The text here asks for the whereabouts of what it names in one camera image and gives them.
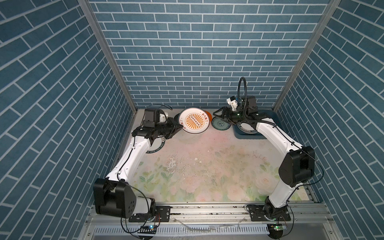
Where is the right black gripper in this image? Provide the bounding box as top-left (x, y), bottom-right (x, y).
top-left (214, 106), bottom-right (248, 125)

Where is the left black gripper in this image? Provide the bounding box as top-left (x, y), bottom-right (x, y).
top-left (153, 117), bottom-right (183, 139)

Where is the orange sunburst plate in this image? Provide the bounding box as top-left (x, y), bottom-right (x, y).
top-left (178, 108), bottom-right (211, 135)

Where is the green rim plate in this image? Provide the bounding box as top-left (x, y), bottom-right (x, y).
top-left (146, 137), bottom-right (166, 154)
top-left (237, 122), bottom-right (259, 135)

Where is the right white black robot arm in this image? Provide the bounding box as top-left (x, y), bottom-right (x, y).
top-left (213, 107), bottom-right (315, 221)

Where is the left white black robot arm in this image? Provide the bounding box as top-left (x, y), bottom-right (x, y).
top-left (93, 118), bottom-right (183, 219)

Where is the teal plastic bin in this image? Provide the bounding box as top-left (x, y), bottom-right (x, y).
top-left (233, 110), bottom-right (282, 140)

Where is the black plate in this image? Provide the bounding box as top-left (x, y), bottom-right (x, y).
top-left (174, 114), bottom-right (180, 124)

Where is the small blue patterned plate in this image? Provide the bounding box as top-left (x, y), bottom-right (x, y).
top-left (212, 117), bottom-right (231, 131)

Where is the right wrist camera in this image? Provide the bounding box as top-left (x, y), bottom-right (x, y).
top-left (227, 96), bottom-right (238, 112)

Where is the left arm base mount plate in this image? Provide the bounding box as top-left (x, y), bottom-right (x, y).
top-left (129, 205), bottom-right (171, 223)

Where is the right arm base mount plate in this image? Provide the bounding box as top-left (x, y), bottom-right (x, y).
top-left (246, 205), bottom-right (291, 222)

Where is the aluminium rail frame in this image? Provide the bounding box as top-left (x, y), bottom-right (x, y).
top-left (79, 202), bottom-right (342, 240)

